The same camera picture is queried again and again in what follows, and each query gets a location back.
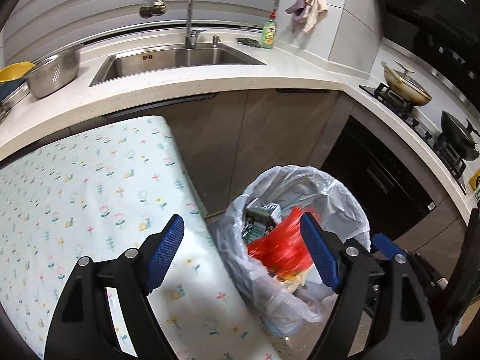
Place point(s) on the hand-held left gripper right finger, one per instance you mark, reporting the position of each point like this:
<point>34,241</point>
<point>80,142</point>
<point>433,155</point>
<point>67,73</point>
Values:
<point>318,255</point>

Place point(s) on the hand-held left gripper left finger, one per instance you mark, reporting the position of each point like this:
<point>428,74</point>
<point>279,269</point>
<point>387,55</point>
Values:
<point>165,255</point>

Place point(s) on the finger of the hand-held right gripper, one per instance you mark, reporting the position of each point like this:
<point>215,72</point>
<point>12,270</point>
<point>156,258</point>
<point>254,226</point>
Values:
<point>382,245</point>

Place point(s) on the red plastic bag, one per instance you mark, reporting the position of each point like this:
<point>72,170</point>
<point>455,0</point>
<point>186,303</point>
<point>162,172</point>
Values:
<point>277,251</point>

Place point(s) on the waste bin with clear liner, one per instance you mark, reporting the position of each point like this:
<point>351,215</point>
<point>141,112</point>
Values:
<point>318,187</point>

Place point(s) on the crushed green carton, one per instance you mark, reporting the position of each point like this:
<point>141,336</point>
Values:
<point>262,210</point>

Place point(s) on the black built-in oven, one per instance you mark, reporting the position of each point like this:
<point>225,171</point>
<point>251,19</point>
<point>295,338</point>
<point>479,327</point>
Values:
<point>375,176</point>

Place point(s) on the floral tablecloth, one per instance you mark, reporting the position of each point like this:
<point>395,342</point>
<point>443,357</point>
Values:
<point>75,195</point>

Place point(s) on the yellow label packet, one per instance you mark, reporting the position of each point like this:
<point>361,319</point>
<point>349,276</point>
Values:
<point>475,182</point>

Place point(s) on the brown base cabinet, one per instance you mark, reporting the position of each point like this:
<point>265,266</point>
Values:
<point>262,138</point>

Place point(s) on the black wok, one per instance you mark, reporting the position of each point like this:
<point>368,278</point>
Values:
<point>457,135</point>

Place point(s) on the black gas stove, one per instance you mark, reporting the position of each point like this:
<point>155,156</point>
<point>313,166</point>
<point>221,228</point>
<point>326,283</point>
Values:
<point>397,107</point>

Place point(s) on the frying pan with lid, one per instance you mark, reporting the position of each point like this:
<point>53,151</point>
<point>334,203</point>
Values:
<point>408,88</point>

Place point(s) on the stainless steel sink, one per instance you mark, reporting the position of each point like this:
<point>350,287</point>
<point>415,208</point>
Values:
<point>176,60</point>

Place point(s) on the steel colander bowl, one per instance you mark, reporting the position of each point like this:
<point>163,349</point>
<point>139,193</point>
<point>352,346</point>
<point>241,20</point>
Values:
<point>52,75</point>

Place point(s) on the steel tray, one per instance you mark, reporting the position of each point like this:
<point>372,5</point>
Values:
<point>11,97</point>

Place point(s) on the steel soap dispenser pump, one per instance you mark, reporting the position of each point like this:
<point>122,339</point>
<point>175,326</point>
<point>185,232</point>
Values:
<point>215,40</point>

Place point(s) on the green dish soap bottle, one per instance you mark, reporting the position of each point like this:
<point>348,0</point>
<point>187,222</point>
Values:
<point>269,35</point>

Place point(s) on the dark scouring pad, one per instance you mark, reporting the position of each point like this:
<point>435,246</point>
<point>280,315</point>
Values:
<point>247,41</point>

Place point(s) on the black range hood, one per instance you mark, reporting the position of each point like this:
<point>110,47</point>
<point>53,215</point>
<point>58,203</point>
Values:
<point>423,15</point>

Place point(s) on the yellow and blue basin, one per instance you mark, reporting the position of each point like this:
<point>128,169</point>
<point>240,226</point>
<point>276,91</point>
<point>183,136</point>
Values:
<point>13,71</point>

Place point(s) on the chrome faucet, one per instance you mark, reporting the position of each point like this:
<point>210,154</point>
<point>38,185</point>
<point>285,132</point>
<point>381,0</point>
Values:
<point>188,15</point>

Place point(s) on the pink and beige cloths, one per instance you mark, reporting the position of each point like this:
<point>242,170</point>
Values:
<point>300,5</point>

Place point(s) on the beige hanging cloth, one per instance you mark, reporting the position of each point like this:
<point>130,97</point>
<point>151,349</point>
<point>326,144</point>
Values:
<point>318,3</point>

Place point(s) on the grey window blind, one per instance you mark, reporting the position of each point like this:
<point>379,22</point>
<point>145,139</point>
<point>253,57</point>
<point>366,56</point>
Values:
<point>93,0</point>

